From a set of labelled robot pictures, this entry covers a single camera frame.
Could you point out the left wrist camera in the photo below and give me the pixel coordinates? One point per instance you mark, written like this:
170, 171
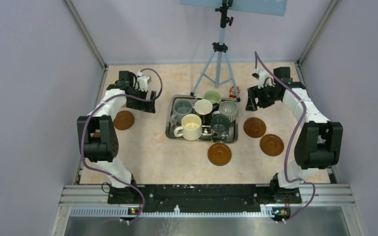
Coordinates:
143, 81

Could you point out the red owl figurine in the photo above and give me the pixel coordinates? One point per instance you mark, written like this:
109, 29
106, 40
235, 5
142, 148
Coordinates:
232, 92

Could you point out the brown wooden coaster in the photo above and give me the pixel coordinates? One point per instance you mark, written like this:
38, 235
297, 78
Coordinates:
124, 120
96, 135
219, 154
271, 145
254, 127

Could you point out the aluminium frame rail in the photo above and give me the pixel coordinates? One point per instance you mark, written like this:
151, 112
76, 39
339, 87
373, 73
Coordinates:
92, 200

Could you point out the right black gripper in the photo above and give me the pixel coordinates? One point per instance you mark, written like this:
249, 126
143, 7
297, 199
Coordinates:
253, 92

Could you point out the blue-grey mug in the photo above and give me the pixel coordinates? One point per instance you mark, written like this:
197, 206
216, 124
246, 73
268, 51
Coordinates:
181, 108

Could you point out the cream mug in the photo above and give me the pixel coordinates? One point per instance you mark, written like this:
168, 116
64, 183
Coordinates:
190, 129

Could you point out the grey ribbed mug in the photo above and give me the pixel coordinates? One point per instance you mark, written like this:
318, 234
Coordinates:
228, 109

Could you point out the light green mug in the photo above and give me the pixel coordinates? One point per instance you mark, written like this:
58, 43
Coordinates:
212, 95

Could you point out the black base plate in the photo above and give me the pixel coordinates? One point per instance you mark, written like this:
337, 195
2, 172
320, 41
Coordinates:
203, 198

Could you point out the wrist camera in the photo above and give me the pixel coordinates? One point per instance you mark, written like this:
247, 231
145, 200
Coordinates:
143, 81
263, 77

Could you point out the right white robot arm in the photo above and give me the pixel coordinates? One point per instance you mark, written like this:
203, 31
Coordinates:
319, 143

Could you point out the blue camera tripod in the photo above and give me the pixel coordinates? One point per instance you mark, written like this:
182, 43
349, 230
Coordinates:
221, 49

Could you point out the dark teal mug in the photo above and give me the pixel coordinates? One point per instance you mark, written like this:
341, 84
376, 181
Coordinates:
220, 126

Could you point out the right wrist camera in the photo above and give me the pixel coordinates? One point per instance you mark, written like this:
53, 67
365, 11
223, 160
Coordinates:
263, 77

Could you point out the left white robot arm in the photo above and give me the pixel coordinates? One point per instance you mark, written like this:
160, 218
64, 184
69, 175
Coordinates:
98, 141

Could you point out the blue board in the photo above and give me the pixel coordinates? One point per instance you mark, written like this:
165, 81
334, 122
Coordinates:
269, 7

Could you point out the white faceted mug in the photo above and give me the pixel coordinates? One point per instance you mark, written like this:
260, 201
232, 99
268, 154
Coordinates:
203, 107

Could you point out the steel tray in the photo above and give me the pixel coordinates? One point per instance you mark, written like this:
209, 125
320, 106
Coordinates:
206, 130

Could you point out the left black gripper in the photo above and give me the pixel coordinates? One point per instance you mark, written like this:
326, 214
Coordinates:
144, 105

